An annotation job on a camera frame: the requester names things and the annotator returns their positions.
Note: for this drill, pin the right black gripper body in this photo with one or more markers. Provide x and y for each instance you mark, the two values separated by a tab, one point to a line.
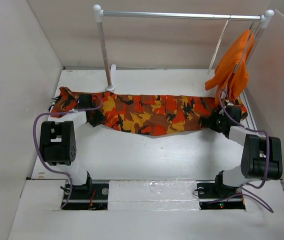
216	121

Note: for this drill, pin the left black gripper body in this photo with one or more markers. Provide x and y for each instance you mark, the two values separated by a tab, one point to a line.
97	117

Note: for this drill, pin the orange camouflage trousers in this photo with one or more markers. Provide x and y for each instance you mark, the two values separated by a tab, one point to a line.
154	115

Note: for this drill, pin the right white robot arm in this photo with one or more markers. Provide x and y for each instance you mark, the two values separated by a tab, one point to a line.
261	158

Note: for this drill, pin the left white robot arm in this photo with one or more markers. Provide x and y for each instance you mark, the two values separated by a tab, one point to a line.
57	144

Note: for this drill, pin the orange cloth on hanger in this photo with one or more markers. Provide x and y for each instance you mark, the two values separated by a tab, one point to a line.
224	78

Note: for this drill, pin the empty white hanger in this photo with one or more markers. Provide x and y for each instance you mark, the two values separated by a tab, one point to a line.
217	47

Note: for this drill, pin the grey hanger holding cloth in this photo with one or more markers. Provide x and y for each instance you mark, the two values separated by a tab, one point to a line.
245	47

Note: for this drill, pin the white foam block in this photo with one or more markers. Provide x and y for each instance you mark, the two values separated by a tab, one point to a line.
152	195

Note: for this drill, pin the white metal clothes rack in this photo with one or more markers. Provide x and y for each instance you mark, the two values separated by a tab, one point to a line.
99	13

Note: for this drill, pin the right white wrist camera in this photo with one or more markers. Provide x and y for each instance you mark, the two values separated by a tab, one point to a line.
227	103

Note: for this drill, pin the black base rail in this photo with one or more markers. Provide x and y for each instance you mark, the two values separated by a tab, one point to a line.
93	196

